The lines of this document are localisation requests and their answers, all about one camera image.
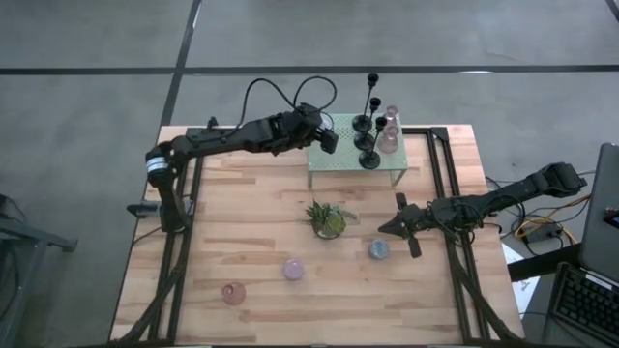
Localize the pale green perforated metal shelf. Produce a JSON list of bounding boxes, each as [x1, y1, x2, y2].
[[307, 113, 410, 189]]

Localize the black desk edge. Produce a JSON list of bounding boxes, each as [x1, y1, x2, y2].
[[507, 243, 581, 284]]

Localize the black power brick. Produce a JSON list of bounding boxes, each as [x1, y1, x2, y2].
[[528, 225, 565, 244]]

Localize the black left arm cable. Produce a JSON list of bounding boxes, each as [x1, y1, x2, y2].
[[238, 74, 339, 131]]

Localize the succulent plants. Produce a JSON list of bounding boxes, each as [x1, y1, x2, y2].
[[305, 199, 359, 241]]

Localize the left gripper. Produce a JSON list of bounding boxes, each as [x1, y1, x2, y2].
[[283, 101, 340, 156]]

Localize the grey metal cart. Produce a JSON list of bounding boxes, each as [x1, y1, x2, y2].
[[0, 192, 78, 348]]

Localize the white paper sheet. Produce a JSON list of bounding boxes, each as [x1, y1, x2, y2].
[[501, 243, 542, 318]]

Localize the black keyboard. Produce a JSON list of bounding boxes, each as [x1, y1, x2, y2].
[[550, 262, 619, 347]]

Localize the pink ribbed glass candle holder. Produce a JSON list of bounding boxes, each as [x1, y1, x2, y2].
[[383, 104, 401, 128], [376, 124, 400, 155], [221, 281, 248, 306]]

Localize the black metal candlestick holder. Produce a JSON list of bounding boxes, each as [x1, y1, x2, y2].
[[358, 115, 389, 171], [351, 72, 381, 134], [353, 96, 383, 152]]

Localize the pink patterned candle tin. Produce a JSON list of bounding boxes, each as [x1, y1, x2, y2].
[[281, 257, 306, 282]]

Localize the blue-green leaf-patterned candle tin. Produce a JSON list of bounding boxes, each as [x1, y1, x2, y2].
[[368, 238, 391, 261]]

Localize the yellow cable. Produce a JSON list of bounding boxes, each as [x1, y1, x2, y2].
[[514, 192, 594, 243]]

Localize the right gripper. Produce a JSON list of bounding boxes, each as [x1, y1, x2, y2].
[[378, 191, 439, 260]]

